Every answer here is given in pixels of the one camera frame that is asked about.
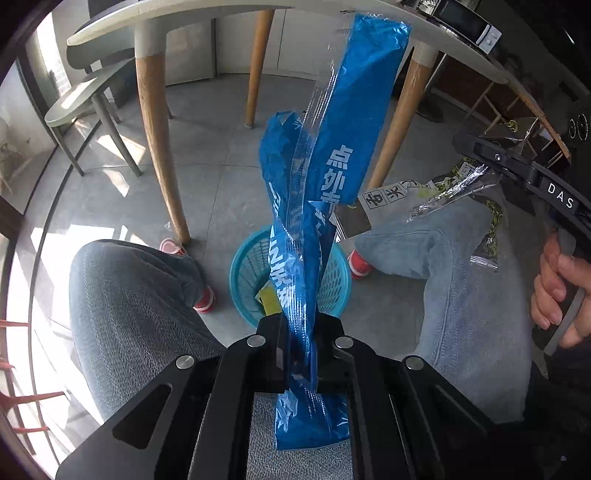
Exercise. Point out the wooden rack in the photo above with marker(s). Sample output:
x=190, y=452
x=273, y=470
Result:
x=531, y=108

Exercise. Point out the person's right leg in jeans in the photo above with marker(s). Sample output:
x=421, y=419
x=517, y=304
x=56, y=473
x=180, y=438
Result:
x=461, y=300

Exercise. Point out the black microwave oven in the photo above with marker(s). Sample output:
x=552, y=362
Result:
x=461, y=21

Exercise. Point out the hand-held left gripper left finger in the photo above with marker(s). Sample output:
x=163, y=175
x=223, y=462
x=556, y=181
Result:
x=268, y=353

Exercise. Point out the white table with wooden legs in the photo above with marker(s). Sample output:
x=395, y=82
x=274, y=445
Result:
x=157, y=138

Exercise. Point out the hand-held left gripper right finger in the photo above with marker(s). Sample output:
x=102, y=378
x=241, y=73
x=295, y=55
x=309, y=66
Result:
x=330, y=356

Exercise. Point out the person's leg in jeans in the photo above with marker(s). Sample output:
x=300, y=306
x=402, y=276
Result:
x=134, y=314
x=461, y=300

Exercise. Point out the silver and green snack wrapper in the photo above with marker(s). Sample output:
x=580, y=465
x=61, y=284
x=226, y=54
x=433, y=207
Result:
x=443, y=189

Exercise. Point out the grey-green chair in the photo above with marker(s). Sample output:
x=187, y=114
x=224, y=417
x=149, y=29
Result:
x=78, y=99

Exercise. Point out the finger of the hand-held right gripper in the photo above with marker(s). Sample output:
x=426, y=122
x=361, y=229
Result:
x=498, y=159

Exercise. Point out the person's red shoe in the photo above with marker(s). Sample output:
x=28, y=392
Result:
x=205, y=302
x=359, y=265

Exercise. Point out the dark wooden cabinet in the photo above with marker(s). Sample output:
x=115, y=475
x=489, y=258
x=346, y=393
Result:
x=461, y=83

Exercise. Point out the blue plastic wrapper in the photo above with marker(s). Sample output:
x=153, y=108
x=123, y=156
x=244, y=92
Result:
x=360, y=92

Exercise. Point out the person's left red shoe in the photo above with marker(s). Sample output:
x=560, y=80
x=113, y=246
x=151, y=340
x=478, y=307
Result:
x=205, y=302

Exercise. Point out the person's right red shoe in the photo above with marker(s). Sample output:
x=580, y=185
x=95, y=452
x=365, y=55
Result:
x=359, y=265

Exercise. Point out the yellow packet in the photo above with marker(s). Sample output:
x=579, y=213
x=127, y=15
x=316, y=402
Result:
x=270, y=302

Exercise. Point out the person's left leg in jeans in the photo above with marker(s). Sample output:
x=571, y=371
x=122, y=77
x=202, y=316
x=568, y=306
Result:
x=134, y=314

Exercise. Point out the orange metal frame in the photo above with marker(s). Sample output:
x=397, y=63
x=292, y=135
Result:
x=41, y=397

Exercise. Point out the teal plastic basket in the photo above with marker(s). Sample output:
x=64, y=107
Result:
x=244, y=277

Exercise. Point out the person's right hand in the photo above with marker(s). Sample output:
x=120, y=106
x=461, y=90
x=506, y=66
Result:
x=551, y=286

